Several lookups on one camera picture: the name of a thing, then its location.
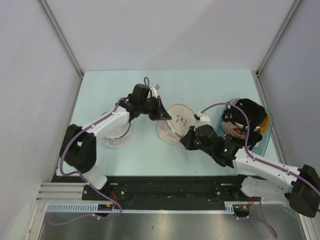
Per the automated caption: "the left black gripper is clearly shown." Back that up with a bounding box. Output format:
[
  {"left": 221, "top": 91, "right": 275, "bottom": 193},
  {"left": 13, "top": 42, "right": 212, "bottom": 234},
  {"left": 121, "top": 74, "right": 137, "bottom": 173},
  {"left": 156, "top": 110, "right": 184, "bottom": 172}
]
[{"left": 139, "top": 95, "right": 171, "bottom": 121}]

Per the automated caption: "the pink mesh laundry bag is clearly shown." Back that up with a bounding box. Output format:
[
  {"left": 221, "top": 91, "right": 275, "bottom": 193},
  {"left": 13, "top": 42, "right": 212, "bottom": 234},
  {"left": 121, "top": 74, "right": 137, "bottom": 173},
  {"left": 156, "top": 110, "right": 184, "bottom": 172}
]
[{"left": 157, "top": 104, "right": 197, "bottom": 144}]

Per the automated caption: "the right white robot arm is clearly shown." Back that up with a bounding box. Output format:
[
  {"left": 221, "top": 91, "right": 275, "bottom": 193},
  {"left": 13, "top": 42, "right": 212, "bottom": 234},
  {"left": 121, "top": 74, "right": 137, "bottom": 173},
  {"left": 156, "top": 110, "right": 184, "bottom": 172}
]
[{"left": 180, "top": 124, "right": 320, "bottom": 218}]

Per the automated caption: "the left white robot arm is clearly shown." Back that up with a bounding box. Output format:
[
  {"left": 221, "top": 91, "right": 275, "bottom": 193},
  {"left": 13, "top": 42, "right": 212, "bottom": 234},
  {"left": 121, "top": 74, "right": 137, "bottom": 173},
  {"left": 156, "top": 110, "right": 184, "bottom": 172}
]
[{"left": 59, "top": 83, "right": 171, "bottom": 200}]

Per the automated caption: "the pink bra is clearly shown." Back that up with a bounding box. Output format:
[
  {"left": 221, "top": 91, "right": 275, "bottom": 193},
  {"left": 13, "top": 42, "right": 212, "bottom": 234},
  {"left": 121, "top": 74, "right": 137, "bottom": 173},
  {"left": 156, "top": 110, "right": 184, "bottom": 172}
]
[{"left": 220, "top": 121, "right": 247, "bottom": 139}]

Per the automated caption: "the grey-trimmed mesh laundry bag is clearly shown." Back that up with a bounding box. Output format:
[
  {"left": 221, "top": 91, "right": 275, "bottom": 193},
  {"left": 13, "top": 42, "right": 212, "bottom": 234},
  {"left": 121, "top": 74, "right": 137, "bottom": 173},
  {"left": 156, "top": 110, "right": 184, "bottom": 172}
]
[{"left": 96, "top": 111, "right": 133, "bottom": 148}]

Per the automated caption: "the black bra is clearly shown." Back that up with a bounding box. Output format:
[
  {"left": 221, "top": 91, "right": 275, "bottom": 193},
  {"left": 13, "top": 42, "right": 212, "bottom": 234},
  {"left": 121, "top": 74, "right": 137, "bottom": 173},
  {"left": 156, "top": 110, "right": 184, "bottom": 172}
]
[{"left": 221, "top": 98, "right": 267, "bottom": 150}]

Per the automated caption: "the teal plastic basin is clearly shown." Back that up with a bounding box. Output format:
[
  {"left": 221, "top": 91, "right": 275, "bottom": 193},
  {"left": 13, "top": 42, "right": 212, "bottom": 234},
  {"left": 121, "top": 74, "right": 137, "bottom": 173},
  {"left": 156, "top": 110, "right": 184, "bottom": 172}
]
[{"left": 215, "top": 98, "right": 273, "bottom": 156}]

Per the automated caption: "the yellow garment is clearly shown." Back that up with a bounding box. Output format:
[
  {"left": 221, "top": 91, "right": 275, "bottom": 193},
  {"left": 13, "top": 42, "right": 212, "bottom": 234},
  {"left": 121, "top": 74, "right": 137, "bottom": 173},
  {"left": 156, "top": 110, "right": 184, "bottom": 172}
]
[{"left": 256, "top": 112, "right": 270, "bottom": 134}]

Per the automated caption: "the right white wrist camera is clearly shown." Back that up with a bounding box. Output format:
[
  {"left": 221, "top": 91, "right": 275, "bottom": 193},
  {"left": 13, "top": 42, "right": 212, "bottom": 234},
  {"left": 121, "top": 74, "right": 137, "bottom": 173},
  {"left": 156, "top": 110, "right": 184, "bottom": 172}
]
[{"left": 194, "top": 112, "right": 211, "bottom": 124}]

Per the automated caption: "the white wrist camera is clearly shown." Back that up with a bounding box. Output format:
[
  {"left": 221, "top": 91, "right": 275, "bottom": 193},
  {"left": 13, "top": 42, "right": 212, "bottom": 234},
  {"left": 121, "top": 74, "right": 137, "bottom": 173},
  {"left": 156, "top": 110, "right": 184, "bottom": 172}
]
[
  {"left": 194, "top": 112, "right": 211, "bottom": 124},
  {"left": 149, "top": 83, "right": 160, "bottom": 98}
]

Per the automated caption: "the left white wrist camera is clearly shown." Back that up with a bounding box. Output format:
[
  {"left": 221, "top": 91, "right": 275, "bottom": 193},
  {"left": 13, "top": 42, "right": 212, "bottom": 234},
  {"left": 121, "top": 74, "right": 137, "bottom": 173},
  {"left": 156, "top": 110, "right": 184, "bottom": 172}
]
[{"left": 149, "top": 83, "right": 160, "bottom": 98}]

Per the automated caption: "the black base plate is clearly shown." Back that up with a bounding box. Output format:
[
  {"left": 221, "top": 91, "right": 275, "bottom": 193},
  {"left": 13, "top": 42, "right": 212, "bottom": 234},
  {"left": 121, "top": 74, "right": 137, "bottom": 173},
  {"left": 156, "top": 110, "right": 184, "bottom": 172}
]
[{"left": 51, "top": 175, "right": 261, "bottom": 211}]

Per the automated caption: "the white slotted cable duct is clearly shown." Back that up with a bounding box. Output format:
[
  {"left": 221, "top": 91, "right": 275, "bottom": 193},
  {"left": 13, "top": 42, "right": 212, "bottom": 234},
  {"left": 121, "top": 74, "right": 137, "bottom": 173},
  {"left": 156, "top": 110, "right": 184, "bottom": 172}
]
[{"left": 46, "top": 201, "right": 251, "bottom": 215}]

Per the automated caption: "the aluminium side rail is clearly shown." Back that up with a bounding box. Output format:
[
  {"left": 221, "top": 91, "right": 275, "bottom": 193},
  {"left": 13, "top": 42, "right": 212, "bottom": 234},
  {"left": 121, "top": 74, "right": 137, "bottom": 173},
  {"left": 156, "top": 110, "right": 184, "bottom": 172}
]
[{"left": 254, "top": 72, "right": 316, "bottom": 240}]

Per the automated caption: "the left aluminium frame post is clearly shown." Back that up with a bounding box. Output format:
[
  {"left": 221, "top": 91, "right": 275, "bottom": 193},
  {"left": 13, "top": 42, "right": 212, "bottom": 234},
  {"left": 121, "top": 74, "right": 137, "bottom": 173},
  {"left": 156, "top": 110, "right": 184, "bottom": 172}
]
[{"left": 36, "top": 0, "right": 84, "bottom": 80}]

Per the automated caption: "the aluminium frame post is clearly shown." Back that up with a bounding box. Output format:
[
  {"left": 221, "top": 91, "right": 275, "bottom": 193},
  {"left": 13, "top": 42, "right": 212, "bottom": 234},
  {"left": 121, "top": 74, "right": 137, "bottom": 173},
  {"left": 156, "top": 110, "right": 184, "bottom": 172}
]
[
  {"left": 255, "top": 0, "right": 303, "bottom": 77},
  {"left": 36, "top": 0, "right": 84, "bottom": 80}
]

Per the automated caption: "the right aluminium frame post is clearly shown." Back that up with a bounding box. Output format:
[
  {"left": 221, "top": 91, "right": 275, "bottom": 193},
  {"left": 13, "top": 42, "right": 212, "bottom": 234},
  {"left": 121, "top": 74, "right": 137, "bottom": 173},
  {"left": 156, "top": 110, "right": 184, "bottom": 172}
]
[{"left": 255, "top": 0, "right": 303, "bottom": 77}]

